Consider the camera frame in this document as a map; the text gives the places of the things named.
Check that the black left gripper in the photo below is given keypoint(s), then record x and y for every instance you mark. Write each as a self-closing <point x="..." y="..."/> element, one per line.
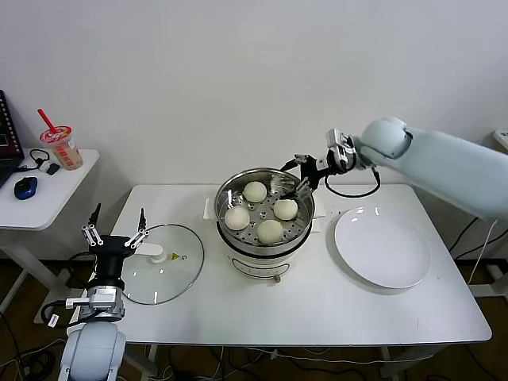
<point x="109" y="258"/>

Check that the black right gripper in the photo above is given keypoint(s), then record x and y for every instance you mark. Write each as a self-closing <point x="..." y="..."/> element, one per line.
<point x="313" y="168"/>

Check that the white steamed baozi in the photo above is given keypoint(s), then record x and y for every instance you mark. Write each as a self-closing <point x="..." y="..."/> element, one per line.
<point x="285" y="210"/>
<point x="270" y="231"/>
<point x="237" y="218"/>
<point x="255" y="191"/>

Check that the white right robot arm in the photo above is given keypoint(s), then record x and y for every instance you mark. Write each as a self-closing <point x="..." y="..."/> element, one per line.
<point x="436" y="158"/>

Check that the stainless steel steamer basket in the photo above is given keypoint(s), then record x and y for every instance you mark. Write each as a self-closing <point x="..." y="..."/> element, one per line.
<point x="226" y="190"/>

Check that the white side table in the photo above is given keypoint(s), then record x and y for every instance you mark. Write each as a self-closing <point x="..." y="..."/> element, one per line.
<point x="59" y="198"/>

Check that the small black device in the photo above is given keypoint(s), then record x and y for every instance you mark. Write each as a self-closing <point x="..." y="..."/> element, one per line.
<point x="52" y="170"/>

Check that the bubble tea plastic cup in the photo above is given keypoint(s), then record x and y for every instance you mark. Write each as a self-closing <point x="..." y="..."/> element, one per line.
<point x="66" y="152"/>

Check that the blue black computer mouse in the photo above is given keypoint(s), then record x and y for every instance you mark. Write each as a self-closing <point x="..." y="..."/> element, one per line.
<point x="25" y="187"/>

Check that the white round plate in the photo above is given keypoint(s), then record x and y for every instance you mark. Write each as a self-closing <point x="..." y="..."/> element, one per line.
<point x="381" y="250"/>

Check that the black laptop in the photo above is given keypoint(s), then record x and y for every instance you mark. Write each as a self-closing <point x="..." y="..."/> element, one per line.
<point x="8" y="155"/>

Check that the red drinking straw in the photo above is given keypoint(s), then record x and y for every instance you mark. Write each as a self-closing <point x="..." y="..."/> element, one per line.
<point x="46" y="120"/>

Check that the white box appliance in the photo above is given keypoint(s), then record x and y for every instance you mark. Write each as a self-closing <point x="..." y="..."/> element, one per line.
<point x="501" y="137"/>

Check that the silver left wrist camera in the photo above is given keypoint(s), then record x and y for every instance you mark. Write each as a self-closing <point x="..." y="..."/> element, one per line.
<point x="104" y="295"/>

